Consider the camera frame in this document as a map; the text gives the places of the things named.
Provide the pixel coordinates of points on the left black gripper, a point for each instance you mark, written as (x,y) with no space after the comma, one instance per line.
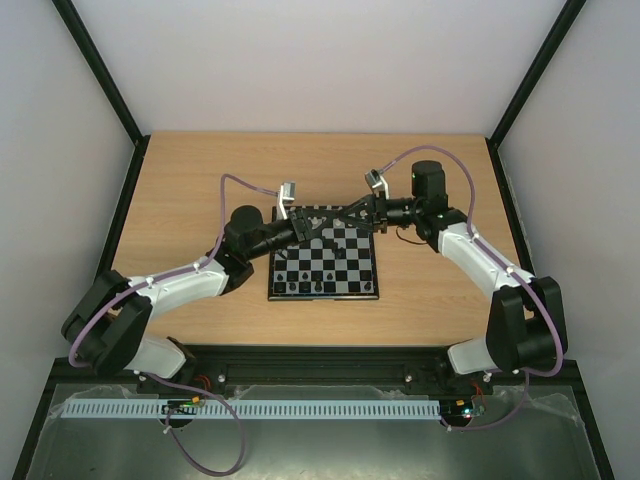
(301,223)

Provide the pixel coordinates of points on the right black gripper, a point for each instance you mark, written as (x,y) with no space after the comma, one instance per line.
(376,211)

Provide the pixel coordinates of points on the black grey chess board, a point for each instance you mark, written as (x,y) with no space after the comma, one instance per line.
(345,256)

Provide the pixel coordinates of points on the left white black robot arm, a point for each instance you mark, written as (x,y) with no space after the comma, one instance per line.
(107,330)

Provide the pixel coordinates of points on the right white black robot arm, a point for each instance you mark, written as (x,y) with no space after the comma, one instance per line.
(526,327)

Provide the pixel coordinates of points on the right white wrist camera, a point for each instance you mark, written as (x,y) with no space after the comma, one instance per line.
(377,183)

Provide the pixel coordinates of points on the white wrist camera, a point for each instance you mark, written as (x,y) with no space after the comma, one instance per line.
(285,197)
(377,183)

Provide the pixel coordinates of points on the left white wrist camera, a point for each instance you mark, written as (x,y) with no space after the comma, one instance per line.
(285,197)

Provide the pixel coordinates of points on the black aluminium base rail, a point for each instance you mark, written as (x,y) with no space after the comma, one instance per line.
(410,370)

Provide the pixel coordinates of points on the white slotted cable duct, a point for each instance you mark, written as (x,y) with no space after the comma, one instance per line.
(254,409)

